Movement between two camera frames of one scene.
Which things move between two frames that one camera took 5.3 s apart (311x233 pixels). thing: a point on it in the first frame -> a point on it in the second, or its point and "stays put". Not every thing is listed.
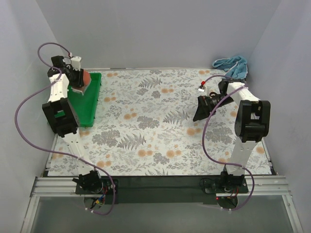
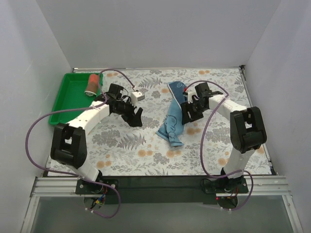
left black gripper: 79,78 -> 129,114
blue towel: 236,66 -> 172,128
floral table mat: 143,125 stays put
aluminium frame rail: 259,186 stays put
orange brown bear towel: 86,79 -> 93,85
